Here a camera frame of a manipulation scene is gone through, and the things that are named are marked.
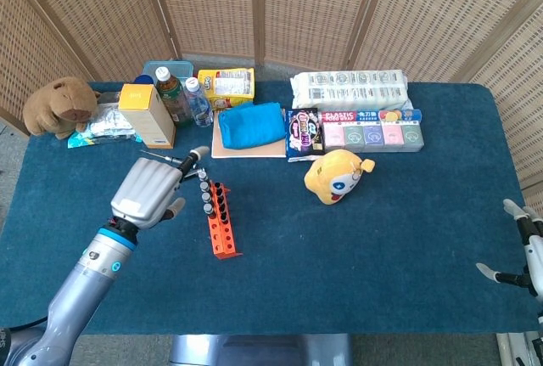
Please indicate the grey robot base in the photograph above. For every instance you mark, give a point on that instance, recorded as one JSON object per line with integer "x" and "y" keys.
{"x": 254, "y": 351}

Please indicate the large white tissue pack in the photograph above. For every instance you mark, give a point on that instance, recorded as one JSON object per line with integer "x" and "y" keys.
{"x": 348, "y": 88}

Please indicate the teal wipes packet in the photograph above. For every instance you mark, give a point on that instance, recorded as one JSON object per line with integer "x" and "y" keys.
{"x": 85, "y": 141}

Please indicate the woven folding screen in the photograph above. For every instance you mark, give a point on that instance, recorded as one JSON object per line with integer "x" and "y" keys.
{"x": 305, "y": 9}

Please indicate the purple snack packet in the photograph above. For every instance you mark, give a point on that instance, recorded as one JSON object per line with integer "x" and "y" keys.
{"x": 303, "y": 134}

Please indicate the white frame part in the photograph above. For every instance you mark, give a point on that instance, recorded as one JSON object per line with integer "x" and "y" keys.
{"x": 509, "y": 351}

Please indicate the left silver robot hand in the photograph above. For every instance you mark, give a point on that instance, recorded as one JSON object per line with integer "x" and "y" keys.
{"x": 144, "y": 192}

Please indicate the brown capybara plush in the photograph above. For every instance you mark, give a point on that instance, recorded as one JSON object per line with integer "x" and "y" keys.
{"x": 59, "y": 105}

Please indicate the blue carpet table mat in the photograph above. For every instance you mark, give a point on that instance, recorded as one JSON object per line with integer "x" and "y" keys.
{"x": 339, "y": 264}

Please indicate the pastel pocket tissue pack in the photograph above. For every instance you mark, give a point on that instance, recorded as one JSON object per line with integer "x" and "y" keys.
{"x": 373, "y": 136}

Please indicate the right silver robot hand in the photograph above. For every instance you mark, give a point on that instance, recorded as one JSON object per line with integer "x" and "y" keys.
{"x": 535, "y": 255}

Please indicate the yellow snack bag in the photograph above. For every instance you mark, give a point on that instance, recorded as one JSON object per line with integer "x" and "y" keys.
{"x": 229, "y": 86}

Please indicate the blue pouch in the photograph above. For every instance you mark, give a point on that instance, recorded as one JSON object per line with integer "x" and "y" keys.
{"x": 250, "y": 126}

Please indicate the tall yellow carton box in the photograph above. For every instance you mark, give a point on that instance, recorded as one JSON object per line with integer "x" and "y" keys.
{"x": 148, "y": 119}

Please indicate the silver foil packet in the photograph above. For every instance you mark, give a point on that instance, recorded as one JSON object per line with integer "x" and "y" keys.
{"x": 108, "y": 122}

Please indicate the yellow cartoon plush toy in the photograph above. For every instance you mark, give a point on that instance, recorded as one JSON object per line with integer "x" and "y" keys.
{"x": 331, "y": 179}

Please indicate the plastic food wrap box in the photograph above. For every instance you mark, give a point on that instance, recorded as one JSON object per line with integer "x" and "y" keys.
{"x": 365, "y": 116}

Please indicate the beige flat board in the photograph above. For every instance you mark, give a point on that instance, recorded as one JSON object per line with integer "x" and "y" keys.
{"x": 246, "y": 153}

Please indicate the green tea bottle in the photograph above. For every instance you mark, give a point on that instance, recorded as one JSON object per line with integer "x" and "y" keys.
{"x": 174, "y": 100}

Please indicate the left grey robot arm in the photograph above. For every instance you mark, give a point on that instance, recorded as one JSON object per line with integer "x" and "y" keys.
{"x": 80, "y": 285}

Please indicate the orange screwdriver holder rack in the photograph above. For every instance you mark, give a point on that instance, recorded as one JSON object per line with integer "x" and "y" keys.
{"x": 220, "y": 238}

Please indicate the round blue lid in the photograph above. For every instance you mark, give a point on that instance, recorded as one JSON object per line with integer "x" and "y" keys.
{"x": 143, "y": 79}

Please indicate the clear water bottle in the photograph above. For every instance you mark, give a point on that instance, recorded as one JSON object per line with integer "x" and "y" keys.
{"x": 199, "y": 105}

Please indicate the blue plastic food container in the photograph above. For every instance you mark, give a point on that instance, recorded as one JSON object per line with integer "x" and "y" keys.
{"x": 178, "y": 69}

